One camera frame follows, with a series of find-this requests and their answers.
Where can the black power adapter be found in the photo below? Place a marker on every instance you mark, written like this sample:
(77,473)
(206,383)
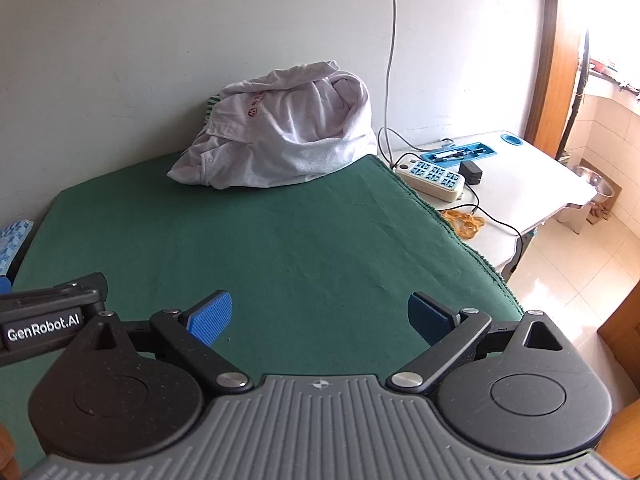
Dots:
(471,172)

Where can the black pen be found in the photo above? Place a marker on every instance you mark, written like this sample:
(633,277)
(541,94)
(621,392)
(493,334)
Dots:
(452,155)

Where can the blue pen tray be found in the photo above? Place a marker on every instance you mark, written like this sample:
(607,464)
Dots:
(487,152)

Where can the green striped garment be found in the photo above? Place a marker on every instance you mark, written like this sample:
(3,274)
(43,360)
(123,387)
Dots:
(211,107)

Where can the wooden door frame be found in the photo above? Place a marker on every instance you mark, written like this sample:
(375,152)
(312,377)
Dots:
(560,85)

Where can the blue cup holder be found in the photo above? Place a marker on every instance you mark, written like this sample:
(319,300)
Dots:
(511,138)

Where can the green blanket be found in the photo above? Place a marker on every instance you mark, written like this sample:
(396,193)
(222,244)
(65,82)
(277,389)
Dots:
(300,250)

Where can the white box with blue print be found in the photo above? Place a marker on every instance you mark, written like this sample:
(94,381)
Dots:
(525,180)

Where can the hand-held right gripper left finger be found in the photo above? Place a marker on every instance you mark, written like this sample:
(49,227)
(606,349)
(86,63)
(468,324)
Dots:
(212,316)

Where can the white power strip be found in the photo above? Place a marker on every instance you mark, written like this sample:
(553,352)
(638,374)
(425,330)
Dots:
(435,177)

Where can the wooden cabinet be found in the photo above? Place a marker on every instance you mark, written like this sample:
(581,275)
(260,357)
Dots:
(625,330)

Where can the white shirt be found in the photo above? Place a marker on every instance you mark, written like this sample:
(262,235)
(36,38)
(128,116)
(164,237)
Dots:
(280,125)

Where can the metal bowl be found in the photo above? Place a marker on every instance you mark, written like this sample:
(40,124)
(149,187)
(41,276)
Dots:
(597,187)

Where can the blue patterned cloth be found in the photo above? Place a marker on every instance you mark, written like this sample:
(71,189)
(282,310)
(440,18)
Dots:
(12,245)

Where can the pile of orange rubber bands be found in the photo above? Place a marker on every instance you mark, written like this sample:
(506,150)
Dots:
(465,222)

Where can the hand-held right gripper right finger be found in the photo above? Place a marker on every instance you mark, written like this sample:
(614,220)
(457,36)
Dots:
(427,317)

